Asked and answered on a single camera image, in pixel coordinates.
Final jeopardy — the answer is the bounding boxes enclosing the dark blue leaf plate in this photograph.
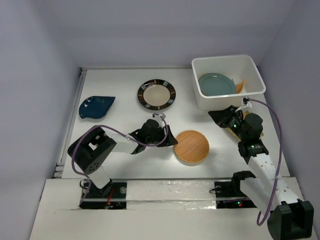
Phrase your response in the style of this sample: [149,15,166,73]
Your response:
[78,96,116,119]

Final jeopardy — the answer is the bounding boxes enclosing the white plastic bin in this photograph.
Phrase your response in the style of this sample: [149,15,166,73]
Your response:
[191,54,266,111]

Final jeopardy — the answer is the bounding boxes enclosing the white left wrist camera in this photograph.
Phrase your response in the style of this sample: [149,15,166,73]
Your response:
[152,113,167,129]

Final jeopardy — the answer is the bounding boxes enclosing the white foam front panel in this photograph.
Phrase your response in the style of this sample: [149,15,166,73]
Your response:
[126,180,217,210]

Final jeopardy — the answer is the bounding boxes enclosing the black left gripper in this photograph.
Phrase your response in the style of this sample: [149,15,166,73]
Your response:
[145,125,176,148]

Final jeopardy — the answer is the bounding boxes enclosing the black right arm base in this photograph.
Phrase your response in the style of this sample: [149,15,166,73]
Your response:
[209,170,256,209]

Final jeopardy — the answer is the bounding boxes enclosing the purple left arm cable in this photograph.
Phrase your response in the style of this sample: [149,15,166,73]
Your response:
[71,113,169,176]

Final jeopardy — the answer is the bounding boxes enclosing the fish shaped woven plate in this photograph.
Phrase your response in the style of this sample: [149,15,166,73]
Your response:
[236,79,247,94]

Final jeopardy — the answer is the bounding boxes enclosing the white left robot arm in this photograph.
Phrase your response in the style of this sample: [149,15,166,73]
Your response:
[67,116,178,198]

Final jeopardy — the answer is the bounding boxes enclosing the grey blue round plate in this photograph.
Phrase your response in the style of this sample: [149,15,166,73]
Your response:
[198,73,237,97]

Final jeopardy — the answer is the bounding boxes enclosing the black rimmed beige plate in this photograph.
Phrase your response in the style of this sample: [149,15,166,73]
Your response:
[137,79,177,111]

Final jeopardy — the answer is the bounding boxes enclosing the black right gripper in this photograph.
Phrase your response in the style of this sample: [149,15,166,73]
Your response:
[207,105,248,141]

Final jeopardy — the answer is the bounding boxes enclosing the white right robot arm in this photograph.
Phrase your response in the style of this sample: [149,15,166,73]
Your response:
[208,105,314,240]

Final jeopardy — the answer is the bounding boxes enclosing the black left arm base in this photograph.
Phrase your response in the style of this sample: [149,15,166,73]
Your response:
[79,179,127,210]

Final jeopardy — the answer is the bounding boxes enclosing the green yellow woven tray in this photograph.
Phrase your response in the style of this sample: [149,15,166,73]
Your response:
[227,110,263,141]

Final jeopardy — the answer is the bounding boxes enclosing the round orange woven plate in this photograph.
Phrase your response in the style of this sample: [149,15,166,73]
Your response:
[173,130,210,166]

